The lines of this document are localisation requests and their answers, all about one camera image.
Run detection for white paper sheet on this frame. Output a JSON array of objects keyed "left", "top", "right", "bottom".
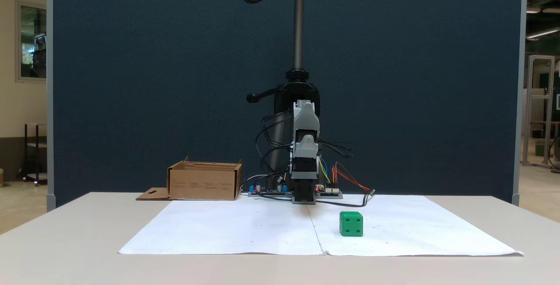
[{"left": 118, "top": 195, "right": 525, "bottom": 257}]

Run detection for black power cable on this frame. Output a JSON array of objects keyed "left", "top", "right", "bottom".
[{"left": 316, "top": 189, "right": 376, "bottom": 208}]

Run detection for dark blue partition panel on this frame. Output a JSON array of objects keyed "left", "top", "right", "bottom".
[{"left": 46, "top": 0, "right": 527, "bottom": 212}]

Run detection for red orange wires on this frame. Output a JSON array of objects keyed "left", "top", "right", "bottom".
[{"left": 331, "top": 162, "right": 372, "bottom": 192}]

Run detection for brown cardboard box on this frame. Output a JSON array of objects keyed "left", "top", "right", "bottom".
[{"left": 136, "top": 157, "right": 244, "bottom": 201}]

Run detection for aluminium profile frame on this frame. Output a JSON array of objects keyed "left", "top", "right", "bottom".
[{"left": 522, "top": 55, "right": 556, "bottom": 168}]

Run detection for circuit board with coloured wires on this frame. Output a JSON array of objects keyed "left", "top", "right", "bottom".
[{"left": 316, "top": 183, "right": 343, "bottom": 199}]

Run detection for black forearm cable loop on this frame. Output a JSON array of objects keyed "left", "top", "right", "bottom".
[{"left": 255, "top": 111, "right": 294, "bottom": 163}]

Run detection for green dice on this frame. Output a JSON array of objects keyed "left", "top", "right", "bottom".
[{"left": 339, "top": 211, "right": 364, "bottom": 237}]

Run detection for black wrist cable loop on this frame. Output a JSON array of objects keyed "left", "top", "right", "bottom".
[{"left": 314, "top": 137, "right": 354, "bottom": 159}]

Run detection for black base cable loop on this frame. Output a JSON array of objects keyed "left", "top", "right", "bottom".
[{"left": 258, "top": 158, "right": 293, "bottom": 187}]

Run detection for black tripod with metal pole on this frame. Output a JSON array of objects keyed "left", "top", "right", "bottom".
[{"left": 246, "top": 0, "right": 325, "bottom": 189}]

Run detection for grey cable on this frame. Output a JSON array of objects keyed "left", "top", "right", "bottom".
[{"left": 239, "top": 173, "right": 283, "bottom": 191}]

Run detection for wide ribbed grey gripper finger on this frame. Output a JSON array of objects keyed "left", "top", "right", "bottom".
[{"left": 292, "top": 135, "right": 320, "bottom": 159}]

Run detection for framed wall window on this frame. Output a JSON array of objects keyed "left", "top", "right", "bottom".
[{"left": 15, "top": 0, "right": 47, "bottom": 83}]

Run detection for wooden table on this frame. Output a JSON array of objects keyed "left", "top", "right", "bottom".
[{"left": 529, "top": 121, "right": 560, "bottom": 139}]

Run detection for yellow wire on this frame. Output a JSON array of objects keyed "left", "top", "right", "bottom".
[{"left": 318, "top": 157, "right": 332, "bottom": 186}]

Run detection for blue circuit board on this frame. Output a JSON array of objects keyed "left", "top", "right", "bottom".
[{"left": 248, "top": 183, "right": 290, "bottom": 197}]

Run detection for black shelf cart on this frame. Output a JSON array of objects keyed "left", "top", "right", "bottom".
[{"left": 17, "top": 123, "right": 48, "bottom": 187}]

